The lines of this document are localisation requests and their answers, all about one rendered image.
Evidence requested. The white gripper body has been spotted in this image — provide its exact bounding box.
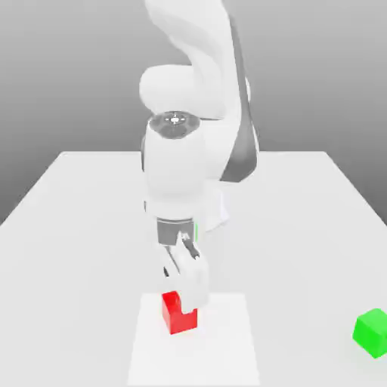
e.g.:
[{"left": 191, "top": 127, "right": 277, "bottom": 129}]
[{"left": 159, "top": 230, "right": 210, "bottom": 312}]

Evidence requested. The small green cube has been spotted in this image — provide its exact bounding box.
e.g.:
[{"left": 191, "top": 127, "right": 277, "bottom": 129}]
[{"left": 351, "top": 308, "right": 387, "bottom": 360}]

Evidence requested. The small red cube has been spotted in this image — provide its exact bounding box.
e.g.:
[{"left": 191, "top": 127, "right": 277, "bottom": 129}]
[{"left": 161, "top": 290, "right": 199, "bottom": 336}]

